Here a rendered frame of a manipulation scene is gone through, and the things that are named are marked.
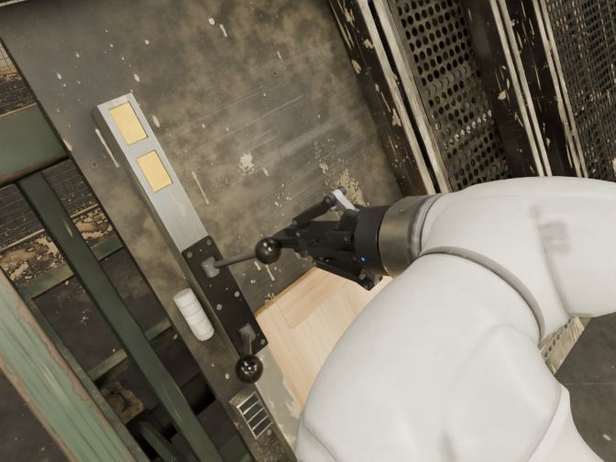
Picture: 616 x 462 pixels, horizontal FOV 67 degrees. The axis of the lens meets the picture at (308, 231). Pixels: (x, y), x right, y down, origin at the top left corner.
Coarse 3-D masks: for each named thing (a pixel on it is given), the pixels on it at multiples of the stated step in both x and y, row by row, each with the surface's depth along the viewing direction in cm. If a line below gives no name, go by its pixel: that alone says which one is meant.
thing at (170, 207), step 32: (128, 96) 62; (128, 160) 62; (160, 160) 64; (160, 192) 64; (160, 224) 65; (192, 224) 67; (192, 288) 70; (256, 384) 73; (288, 384) 77; (288, 416) 77; (288, 448) 78
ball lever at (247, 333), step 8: (240, 328) 70; (248, 328) 70; (248, 336) 69; (248, 344) 67; (248, 352) 64; (240, 360) 60; (248, 360) 60; (256, 360) 60; (240, 368) 59; (248, 368) 59; (256, 368) 60; (240, 376) 59; (248, 376) 59; (256, 376) 60
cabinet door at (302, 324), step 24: (288, 288) 81; (312, 288) 82; (336, 288) 86; (360, 288) 89; (264, 312) 76; (288, 312) 79; (312, 312) 82; (336, 312) 86; (288, 336) 79; (312, 336) 83; (336, 336) 86; (288, 360) 79; (312, 360) 83; (312, 384) 82
